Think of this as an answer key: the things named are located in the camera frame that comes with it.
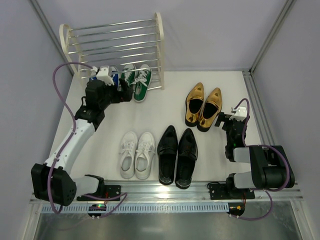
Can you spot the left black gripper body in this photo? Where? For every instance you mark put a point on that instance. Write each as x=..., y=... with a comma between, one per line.
x=119, y=93

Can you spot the gold shoe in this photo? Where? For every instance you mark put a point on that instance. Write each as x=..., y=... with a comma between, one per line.
x=193, y=103
x=212, y=107

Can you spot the slotted grey cable duct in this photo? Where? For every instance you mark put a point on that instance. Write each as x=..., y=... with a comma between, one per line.
x=136, y=208

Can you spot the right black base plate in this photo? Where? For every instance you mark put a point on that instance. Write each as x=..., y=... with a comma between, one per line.
x=224, y=191

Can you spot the white sneaker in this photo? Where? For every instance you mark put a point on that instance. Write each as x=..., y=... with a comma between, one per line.
x=127, y=151
x=144, y=155

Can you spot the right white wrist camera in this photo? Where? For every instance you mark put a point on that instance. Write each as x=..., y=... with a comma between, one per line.
x=239, y=114

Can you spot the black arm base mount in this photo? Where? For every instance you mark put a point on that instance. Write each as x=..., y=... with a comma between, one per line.
x=110, y=192

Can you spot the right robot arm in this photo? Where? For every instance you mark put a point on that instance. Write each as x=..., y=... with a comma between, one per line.
x=269, y=165

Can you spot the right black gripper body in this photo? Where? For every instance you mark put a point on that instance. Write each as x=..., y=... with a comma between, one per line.
x=227, y=122

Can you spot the aluminium rail frame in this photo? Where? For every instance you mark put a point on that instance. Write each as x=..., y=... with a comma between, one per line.
x=161, y=109

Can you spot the right gold shoe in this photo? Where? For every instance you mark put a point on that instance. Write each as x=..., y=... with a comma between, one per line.
x=212, y=107

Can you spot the left gold shoe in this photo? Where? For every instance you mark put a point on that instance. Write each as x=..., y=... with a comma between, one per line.
x=193, y=103

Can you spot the left small controller board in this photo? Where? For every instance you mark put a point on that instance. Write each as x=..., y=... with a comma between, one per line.
x=95, y=211

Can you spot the small controller board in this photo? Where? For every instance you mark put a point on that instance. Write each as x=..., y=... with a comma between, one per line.
x=236, y=209
x=95, y=211

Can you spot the green canvas sneaker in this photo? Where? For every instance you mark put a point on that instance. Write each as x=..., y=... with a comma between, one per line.
x=128, y=75
x=141, y=83

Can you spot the cream metal shoe rack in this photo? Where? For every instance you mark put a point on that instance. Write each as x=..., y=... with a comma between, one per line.
x=137, y=42

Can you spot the black loafer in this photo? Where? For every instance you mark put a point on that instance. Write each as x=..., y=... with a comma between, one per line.
x=186, y=159
x=167, y=153

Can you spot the right small controller board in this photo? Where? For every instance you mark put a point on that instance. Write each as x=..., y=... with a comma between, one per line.
x=236, y=209

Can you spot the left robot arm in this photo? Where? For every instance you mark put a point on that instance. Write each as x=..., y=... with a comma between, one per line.
x=51, y=180

